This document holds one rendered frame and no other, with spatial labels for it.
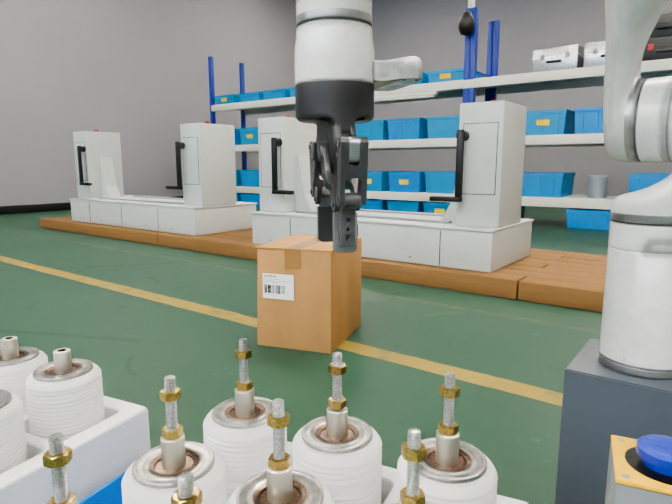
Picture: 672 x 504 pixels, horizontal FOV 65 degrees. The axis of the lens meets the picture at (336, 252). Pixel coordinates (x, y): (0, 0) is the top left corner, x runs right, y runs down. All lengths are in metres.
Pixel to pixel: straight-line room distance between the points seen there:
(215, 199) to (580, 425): 3.13
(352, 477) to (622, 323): 0.35
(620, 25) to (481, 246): 1.76
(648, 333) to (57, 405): 0.73
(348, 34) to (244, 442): 0.42
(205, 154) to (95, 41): 4.10
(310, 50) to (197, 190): 3.10
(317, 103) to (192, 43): 7.82
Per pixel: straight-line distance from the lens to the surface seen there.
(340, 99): 0.48
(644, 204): 0.66
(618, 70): 0.65
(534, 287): 2.20
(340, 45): 0.49
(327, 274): 1.46
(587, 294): 2.15
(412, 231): 2.46
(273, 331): 1.58
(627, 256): 0.67
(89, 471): 0.82
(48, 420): 0.82
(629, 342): 0.68
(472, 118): 2.40
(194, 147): 3.56
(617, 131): 0.67
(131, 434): 0.85
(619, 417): 0.69
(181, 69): 8.09
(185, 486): 0.37
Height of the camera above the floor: 0.54
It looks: 9 degrees down
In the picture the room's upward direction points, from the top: straight up
